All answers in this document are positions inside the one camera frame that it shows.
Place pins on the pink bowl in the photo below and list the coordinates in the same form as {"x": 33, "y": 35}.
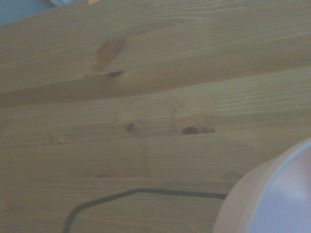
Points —
{"x": 267, "y": 199}

